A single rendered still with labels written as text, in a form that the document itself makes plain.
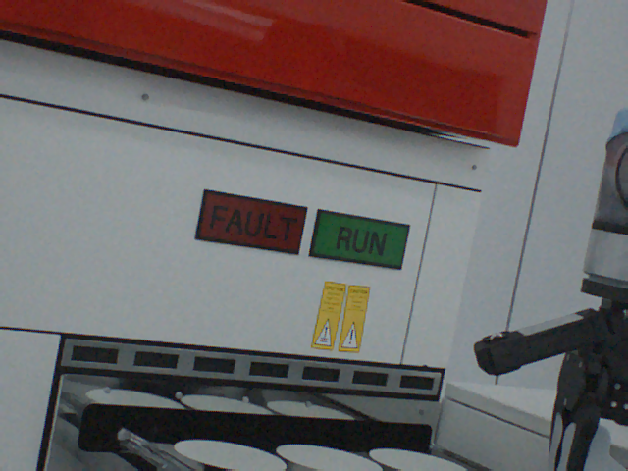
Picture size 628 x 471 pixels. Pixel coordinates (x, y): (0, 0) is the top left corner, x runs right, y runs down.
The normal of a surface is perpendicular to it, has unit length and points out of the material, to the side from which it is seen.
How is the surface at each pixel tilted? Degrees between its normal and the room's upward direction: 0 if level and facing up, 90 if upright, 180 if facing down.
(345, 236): 90
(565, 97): 90
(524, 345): 89
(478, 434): 90
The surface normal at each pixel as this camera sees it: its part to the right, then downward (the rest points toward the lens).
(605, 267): -0.65, -0.09
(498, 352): 0.06, 0.04
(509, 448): -0.81, -0.13
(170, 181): 0.55, 0.15
